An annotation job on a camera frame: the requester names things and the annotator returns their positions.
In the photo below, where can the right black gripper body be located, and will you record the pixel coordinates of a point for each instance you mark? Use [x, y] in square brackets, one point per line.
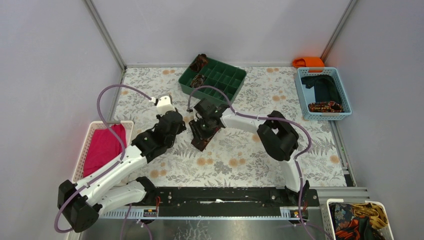
[201, 128]

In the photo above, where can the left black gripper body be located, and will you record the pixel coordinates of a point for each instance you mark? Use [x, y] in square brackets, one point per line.
[178, 121]

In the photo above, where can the dark red patterned tie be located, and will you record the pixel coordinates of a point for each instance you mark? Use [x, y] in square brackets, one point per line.
[201, 138]

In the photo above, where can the green compartment organizer tray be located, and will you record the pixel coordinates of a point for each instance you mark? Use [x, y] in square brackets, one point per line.
[227, 78]

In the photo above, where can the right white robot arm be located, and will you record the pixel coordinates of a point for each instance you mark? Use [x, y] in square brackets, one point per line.
[277, 135]

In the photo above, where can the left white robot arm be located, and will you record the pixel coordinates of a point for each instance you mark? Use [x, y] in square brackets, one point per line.
[77, 202]

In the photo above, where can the white basket left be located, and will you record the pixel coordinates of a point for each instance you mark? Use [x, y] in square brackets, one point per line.
[95, 126]

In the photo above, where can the white basket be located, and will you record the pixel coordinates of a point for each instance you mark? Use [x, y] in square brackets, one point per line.
[95, 126]
[381, 234]

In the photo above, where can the striped rolled tie in tray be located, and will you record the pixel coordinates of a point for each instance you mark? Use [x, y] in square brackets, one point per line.
[198, 81]

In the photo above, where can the magenta cloth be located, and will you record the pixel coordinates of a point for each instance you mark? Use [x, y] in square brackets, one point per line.
[103, 148]

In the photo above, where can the floral tablecloth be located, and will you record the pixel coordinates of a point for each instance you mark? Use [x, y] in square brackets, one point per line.
[233, 158]

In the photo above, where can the brown rolled tie back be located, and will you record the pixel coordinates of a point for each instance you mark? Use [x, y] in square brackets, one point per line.
[199, 62]

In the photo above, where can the light blue plastic basket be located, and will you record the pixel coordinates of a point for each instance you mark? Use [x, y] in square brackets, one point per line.
[306, 96]

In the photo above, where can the orange cloth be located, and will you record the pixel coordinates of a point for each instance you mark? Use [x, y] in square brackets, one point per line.
[314, 63]

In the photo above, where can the dark navy cloth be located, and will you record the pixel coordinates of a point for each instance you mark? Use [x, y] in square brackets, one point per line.
[324, 86]

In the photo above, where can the colourful patterned tie in basket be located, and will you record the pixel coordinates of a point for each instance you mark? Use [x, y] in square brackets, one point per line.
[325, 107]

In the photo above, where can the orange black floral tie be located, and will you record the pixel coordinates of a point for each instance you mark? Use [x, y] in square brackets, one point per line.
[347, 226]

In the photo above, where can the gold yellow tie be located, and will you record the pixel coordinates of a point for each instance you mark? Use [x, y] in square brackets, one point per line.
[376, 214]

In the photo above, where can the white basket bottom right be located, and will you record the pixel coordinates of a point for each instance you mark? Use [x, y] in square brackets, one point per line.
[381, 234]

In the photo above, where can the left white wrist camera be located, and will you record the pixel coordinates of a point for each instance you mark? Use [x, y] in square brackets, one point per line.
[163, 103]

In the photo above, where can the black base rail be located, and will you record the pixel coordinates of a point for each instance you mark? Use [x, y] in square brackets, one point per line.
[226, 201]

